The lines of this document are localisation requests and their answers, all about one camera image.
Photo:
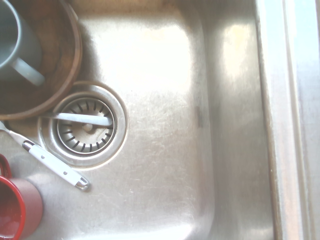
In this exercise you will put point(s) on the stainless steel double sink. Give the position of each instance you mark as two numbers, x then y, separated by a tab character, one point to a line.
162	180

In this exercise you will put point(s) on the metal sink drain strainer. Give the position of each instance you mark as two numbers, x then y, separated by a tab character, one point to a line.
75	141

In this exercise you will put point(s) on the brown wooden bowl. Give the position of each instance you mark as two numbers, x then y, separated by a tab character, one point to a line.
61	50

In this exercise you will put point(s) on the red mug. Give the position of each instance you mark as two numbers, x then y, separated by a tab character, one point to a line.
30	200

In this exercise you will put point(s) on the grey ceramic mug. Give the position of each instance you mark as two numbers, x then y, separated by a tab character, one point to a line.
25	47

